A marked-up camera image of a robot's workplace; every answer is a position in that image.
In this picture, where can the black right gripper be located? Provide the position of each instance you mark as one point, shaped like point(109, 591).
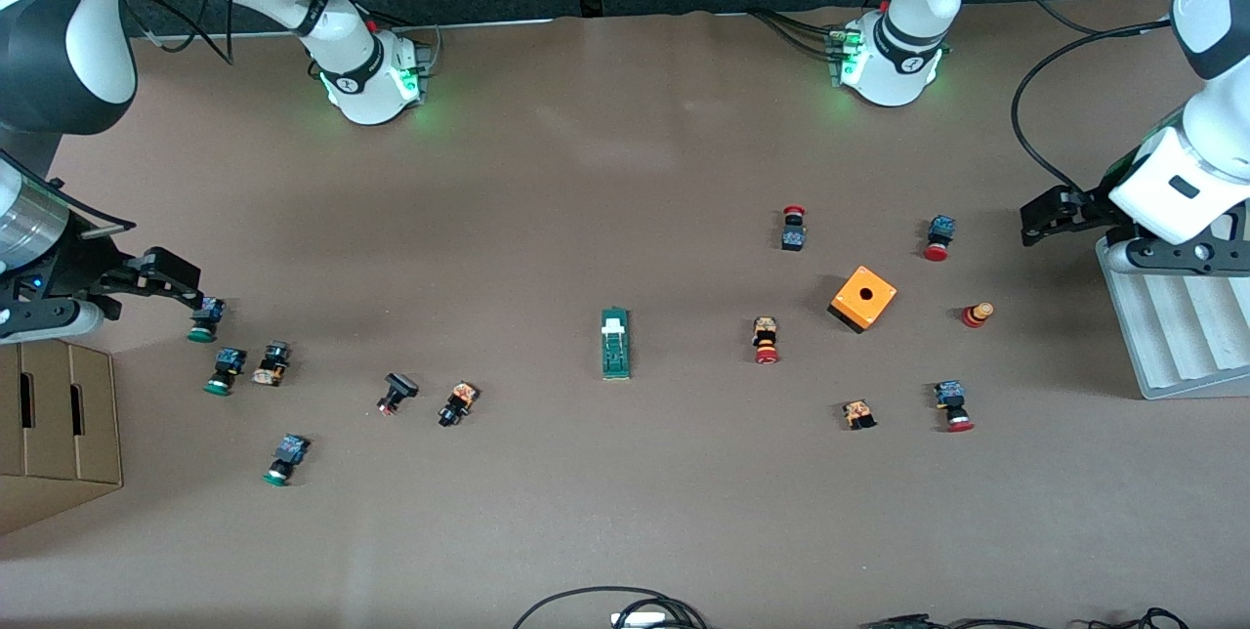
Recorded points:
point(90, 274)

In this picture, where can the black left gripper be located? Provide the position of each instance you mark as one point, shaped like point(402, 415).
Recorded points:
point(1084, 210)

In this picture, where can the green load switch white slider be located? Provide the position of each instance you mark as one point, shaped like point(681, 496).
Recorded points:
point(615, 356)

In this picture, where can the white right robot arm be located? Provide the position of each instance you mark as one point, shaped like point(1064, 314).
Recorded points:
point(98, 53)

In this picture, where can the green push button blue block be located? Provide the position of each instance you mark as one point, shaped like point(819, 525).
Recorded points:
point(227, 367)
point(288, 453)
point(205, 318)

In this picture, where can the red button blue block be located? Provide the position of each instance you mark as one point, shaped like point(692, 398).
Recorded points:
point(939, 230)
point(950, 399)

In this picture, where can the red yellow knob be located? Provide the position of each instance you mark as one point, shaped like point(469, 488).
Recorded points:
point(975, 315)

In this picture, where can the grey ribbed tray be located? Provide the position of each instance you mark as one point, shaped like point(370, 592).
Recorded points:
point(1172, 336)

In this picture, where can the cardboard box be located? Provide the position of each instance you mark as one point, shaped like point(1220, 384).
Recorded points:
point(59, 434)

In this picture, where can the black square button red base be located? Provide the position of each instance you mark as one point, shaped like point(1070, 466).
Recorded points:
point(398, 387)

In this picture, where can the red button black block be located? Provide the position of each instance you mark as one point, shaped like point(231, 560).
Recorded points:
point(793, 236)

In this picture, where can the small orange contact block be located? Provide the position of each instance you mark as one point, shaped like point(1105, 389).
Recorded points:
point(858, 411)

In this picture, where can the red mushroom button orange block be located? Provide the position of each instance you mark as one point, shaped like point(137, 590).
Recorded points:
point(766, 331)

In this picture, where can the brown paper table cover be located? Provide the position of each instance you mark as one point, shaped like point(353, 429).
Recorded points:
point(625, 492)

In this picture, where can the white plug adapter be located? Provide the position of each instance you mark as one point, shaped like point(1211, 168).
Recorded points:
point(640, 619)

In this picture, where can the orange button enclosure box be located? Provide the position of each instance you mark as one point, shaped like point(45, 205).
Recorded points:
point(872, 307)

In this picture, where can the black selector switch orange block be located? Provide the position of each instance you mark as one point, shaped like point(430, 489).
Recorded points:
point(459, 401)

